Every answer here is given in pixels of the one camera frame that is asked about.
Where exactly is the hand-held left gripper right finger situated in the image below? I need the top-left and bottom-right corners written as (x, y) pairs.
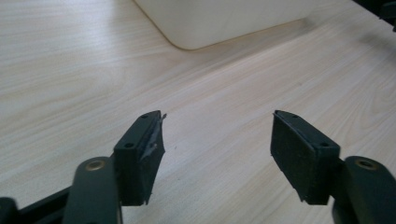
top-left (269, 109), bottom-right (342, 206)

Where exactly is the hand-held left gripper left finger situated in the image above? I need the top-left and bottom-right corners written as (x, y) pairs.
top-left (113, 109), bottom-right (167, 207)

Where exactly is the white plastic container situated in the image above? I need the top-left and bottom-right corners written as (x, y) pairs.
top-left (133, 0), bottom-right (359, 51)

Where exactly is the dark object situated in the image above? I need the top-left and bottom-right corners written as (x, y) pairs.
top-left (353, 0), bottom-right (396, 33)

